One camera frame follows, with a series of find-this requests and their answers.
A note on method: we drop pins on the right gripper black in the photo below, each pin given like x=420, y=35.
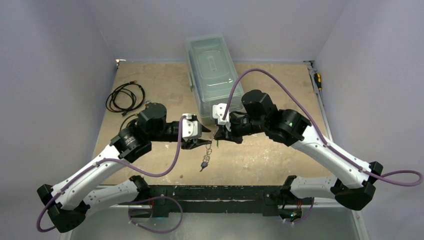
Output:
x=225, y=131

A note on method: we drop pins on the clear plastic storage box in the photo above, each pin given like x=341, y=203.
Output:
x=211, y=71

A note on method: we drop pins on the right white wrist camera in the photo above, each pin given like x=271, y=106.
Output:
x=221, y=115

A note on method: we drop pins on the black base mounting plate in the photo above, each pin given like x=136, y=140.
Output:
x=267, y=200

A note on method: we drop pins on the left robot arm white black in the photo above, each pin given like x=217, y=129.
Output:
x=69, y=202

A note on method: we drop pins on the metal key organizer plate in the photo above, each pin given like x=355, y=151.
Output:
x=206, y=157

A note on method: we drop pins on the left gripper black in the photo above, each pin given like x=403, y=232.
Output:
x=190, y=143

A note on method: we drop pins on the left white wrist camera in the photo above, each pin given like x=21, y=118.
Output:
x=191, y=127

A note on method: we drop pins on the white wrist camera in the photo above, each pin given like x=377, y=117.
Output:
x=191, y=127
x=221, y=115

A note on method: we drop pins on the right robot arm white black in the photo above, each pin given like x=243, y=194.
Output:
x=349, y=184

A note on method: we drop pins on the yellow black screwdriver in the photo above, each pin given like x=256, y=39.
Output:
x=318, y=81

